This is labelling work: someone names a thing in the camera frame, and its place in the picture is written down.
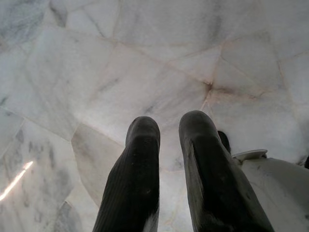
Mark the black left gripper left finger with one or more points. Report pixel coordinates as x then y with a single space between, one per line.
137 169

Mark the white robot leg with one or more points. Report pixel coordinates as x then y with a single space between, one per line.
277 188

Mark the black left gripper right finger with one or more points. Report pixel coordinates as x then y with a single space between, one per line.
210 174

